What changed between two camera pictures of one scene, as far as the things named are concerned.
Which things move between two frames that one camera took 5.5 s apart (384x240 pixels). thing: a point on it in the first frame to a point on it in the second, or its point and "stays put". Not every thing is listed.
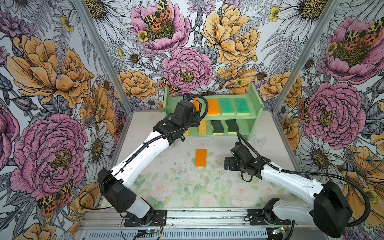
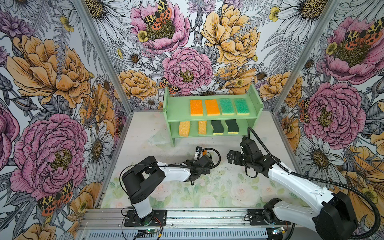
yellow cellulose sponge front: x=203 y=127 stays put
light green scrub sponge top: x=242 y=106 stays put
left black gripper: x=196 y=115 to x=206 y=172
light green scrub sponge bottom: x=227 y=106 stays put
